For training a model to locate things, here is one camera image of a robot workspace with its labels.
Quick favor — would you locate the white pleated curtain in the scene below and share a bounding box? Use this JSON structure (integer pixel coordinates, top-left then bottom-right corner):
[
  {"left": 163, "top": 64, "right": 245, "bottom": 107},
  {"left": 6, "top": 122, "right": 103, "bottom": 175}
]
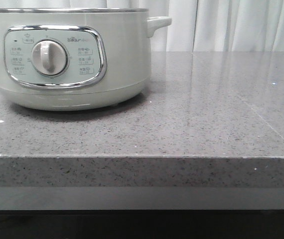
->
[{"left": 0, "top": 0, "right": 284, "bottom": 52}]

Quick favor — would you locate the pale green electric cooking pot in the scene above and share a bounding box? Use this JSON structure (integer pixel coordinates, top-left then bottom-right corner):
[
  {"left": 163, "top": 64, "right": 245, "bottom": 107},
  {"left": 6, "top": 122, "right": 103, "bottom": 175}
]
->
[{"left": 0, "top": 8, "right": 172, "bottom": 111}]

